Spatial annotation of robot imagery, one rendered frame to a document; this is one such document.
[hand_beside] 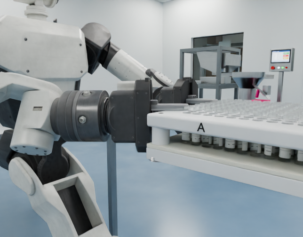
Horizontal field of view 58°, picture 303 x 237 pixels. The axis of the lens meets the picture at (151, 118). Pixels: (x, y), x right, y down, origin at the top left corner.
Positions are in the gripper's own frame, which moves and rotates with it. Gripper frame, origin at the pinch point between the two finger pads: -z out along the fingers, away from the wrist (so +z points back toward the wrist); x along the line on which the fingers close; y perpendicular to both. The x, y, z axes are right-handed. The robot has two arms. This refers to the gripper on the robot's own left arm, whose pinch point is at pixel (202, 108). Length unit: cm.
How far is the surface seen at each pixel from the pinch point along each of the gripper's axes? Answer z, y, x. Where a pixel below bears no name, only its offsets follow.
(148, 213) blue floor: 122, -94, 101
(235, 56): 180, -325, -36
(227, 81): 188, -317, 0
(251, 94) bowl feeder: 115, -250, 14
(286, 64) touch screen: 84, -264, -18
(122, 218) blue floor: 130, -74, 101
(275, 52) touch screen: 95, -263, -31
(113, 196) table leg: 97, -44, 63
